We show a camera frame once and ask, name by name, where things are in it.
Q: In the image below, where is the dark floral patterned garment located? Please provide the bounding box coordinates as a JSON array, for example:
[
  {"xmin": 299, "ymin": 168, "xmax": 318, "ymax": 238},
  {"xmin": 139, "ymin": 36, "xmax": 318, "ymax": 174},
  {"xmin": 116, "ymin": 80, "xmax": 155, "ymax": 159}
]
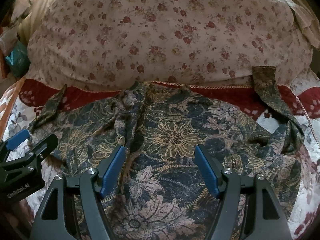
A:
[{"xmin": 29, "ymin": 66, "xmax": 304, "ymax": 239}]

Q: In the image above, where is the red white floral bedspread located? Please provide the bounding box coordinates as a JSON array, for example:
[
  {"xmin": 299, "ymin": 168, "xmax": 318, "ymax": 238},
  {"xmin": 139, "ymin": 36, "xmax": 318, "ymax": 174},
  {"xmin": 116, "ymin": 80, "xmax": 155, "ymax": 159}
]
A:
[{"xmin": 1, "ymin": 70, "xmax": 319, "ymax": 239}]

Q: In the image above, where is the teal plastic bag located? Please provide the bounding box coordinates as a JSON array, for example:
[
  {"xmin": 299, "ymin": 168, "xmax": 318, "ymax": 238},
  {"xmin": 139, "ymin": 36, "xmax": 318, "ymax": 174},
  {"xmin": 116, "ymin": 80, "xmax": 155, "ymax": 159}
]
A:
[{"xmin": 5, "ymin": 40, "xmax": 30, "ymax": 78}]

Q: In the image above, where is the pink floral pillow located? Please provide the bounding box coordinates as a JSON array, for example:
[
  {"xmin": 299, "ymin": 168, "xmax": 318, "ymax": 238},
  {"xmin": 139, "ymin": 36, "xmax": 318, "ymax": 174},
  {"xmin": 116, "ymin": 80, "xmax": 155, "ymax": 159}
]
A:
[{"xmin": 27, "ymin": 0, "xmax": 312, "ymax": 91}]

